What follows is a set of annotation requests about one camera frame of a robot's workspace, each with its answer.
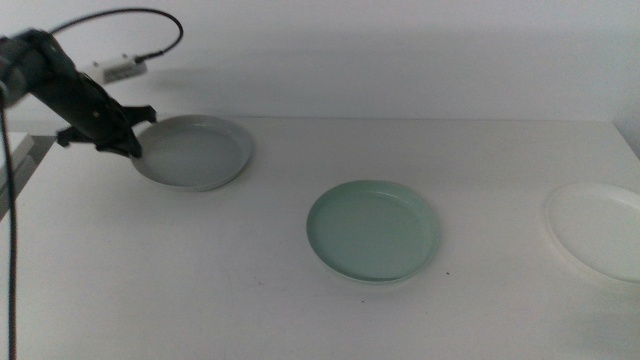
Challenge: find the grey shallow bowl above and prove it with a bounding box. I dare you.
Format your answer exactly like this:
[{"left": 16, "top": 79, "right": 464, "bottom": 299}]
[{"left": 130, "top": 114, "right": 254, "bottom": 193}]

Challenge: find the white shallow bowl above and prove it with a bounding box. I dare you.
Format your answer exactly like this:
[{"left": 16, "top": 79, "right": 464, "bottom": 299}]
[{"left": 543, "top": 181, "right": 640, "bottom": 286}]

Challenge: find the white side table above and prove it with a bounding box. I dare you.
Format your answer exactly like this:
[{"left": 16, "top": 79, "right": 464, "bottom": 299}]
[{"left": 0, "top": 130, "right": 56, "bottom": 221}]

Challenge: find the mint green shallow bowl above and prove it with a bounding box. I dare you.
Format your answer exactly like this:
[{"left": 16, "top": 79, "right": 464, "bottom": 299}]
[{"left": 305, "top": 179, "right": 442, "bottom": 285}]

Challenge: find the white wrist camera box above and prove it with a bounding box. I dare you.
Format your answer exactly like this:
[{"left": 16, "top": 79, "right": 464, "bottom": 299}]
[{"left": 89, "top": 54, "right": 149, "bottom": 85}]

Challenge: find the black camera cable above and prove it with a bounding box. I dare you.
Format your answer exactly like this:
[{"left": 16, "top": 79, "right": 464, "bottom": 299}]
[{"left": 49, "top": 7, "right": 185, "bottom": 64}]

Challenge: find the black hanging cable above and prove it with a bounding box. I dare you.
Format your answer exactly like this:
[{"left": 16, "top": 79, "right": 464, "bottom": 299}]
[{"left": 0, "top": 94, "right": 19, "bottom": 360}]

